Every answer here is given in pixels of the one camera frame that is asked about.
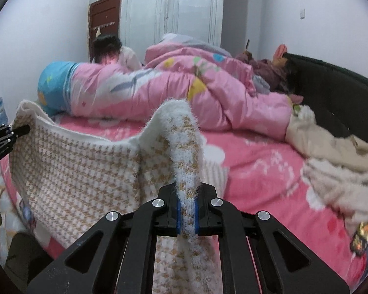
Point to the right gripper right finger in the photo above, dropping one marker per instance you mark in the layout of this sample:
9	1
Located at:
258	254

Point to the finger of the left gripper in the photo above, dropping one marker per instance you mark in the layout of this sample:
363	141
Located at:
8	137

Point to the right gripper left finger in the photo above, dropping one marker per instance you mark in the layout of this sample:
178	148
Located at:
117	254

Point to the beige white houndstooth coat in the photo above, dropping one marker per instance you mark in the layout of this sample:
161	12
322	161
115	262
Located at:
70	180

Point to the dark maroon clothes pile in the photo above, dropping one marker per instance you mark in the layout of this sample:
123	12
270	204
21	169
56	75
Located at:
274	72

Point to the pink floral bed sheet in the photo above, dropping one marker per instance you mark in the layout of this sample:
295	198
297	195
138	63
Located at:
253	173

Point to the cream fluffy garment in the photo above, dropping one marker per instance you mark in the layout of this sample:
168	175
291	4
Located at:
341	189

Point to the beige cloth on bed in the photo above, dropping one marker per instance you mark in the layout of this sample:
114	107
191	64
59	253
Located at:
312	140

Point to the person with dark hair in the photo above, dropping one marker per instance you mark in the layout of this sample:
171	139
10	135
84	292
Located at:
108	49

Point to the brown wooden door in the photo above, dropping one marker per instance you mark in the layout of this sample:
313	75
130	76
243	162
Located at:
103	18

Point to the black bed headboard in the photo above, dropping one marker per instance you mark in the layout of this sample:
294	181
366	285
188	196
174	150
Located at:
337	96

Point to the pink cartoon quilt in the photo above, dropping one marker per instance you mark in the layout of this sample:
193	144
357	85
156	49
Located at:
219	89

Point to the white wardrobe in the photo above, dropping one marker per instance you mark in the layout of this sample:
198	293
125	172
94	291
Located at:
143	23

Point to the white wall switch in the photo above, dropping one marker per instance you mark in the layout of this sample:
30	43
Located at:
302	14

